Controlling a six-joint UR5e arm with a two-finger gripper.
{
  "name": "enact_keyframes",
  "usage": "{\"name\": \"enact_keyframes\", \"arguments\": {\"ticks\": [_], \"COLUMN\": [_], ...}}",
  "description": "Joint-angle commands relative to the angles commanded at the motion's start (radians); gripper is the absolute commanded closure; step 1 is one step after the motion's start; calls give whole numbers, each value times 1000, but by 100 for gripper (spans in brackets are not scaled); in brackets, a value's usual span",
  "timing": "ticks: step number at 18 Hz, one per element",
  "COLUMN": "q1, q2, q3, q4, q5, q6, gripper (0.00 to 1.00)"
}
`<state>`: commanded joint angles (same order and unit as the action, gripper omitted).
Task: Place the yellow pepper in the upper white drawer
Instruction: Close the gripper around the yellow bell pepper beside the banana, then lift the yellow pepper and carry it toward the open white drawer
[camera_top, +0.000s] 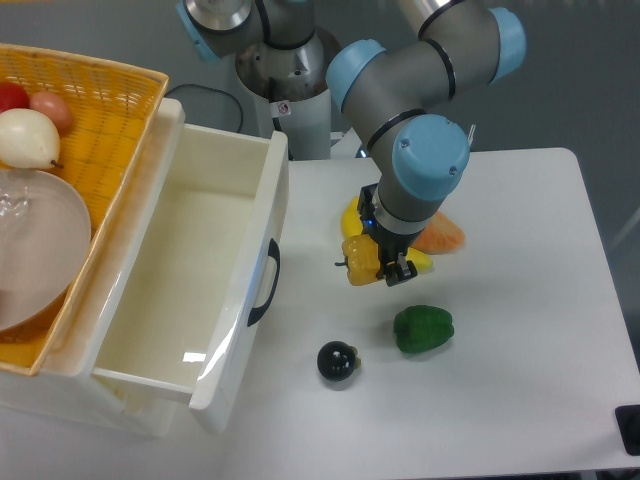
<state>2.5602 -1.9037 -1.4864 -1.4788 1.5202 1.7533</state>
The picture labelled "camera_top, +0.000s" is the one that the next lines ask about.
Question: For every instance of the open white drawer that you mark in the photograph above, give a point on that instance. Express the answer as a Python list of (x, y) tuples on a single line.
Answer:
[(205, 274)]

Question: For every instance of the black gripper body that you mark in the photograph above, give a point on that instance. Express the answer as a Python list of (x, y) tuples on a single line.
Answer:
[(392, 235)]

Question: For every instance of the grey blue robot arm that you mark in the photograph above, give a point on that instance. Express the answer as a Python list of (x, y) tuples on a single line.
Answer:
[(387, 97)]

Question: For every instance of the green bell pepper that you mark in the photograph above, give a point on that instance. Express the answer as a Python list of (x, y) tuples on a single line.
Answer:
[(421, 328)]

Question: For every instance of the white pear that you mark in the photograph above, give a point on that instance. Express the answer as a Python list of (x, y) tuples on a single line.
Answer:
[(29, 140)]

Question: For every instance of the yellow banana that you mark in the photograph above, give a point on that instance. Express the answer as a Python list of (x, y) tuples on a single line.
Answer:
[(351, 226)]

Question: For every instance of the red apple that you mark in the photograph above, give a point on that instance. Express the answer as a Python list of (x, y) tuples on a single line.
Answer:
[(13, 96)]

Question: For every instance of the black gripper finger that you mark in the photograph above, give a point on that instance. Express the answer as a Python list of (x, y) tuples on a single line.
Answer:
[(399, 271)]

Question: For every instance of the black round eggplant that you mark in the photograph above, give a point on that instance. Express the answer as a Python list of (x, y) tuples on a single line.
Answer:
[(337, 361)]

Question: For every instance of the pink peach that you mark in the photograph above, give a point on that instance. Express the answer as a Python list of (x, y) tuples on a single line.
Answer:
[(55, 108)]

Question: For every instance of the black device at edge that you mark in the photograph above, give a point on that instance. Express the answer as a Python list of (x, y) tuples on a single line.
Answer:
[(628, 420)]

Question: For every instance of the yellow bell pepper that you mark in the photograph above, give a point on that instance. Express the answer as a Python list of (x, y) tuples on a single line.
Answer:
[(360, 254)]

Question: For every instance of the white drawer cabinet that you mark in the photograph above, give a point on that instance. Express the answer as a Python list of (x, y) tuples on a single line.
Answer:
[(66, 386)]

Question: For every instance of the yellow wicker basket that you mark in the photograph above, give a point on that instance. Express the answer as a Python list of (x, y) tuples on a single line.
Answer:
[(114, 105)]

